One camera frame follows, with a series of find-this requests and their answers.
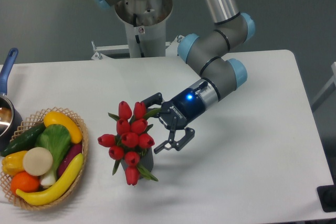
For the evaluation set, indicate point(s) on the green bok choy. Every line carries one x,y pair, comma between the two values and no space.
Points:
57,140

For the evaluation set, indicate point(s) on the yellow squash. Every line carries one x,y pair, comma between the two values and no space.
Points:
55,117

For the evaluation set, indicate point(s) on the white frame right edge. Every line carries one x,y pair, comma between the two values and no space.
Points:
324,92

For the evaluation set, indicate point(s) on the beige round slice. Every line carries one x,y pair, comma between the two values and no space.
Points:
37,161

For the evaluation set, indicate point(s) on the blue handled saucepan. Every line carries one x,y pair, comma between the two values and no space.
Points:
10,117

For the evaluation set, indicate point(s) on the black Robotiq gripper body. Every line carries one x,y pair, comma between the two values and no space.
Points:
182,109

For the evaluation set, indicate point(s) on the purple sweet potato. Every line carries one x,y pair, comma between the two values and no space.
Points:
73,151

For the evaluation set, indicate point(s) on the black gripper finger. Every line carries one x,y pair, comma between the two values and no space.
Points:
171,143
153,102

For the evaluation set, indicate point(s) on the dark grey ribbed vase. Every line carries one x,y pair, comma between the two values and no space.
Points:
137,166

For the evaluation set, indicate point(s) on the yellow bell pepper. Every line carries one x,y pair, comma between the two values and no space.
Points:
12,164

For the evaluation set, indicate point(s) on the red tulip bouquet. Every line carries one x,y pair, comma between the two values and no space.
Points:
132,132

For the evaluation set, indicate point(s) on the black device at edge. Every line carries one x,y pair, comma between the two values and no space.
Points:
327,197

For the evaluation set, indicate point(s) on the woven wicker basket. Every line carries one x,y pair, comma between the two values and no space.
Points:
29,122

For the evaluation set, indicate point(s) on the orange fruit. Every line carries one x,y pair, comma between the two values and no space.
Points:
25,182

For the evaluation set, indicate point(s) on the yellow banana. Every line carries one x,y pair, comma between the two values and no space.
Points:
54,192

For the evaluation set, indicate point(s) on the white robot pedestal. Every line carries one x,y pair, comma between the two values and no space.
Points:
145,25

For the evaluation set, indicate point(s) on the green cucumber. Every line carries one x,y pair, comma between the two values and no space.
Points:
24,141

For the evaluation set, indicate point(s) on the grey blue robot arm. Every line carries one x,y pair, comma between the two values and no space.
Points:
218,77

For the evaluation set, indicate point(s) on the white metal frame bracket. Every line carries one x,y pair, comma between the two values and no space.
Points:
122,51

